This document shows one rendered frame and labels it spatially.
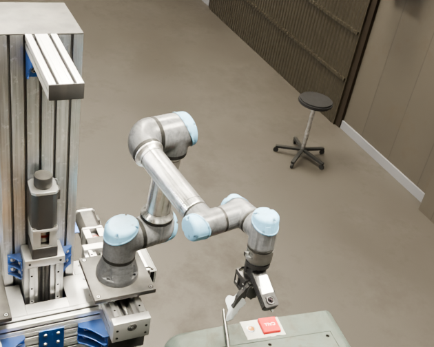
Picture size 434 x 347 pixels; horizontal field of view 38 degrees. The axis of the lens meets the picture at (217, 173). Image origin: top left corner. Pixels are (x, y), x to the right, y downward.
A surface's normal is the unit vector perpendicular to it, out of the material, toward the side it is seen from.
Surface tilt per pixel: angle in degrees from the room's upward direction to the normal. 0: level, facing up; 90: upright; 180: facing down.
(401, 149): 90
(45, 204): 90
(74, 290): 0
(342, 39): 90
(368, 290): 0
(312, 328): 0
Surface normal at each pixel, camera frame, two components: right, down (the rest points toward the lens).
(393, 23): -0.90, 0.11
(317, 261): 0.15, -0.82
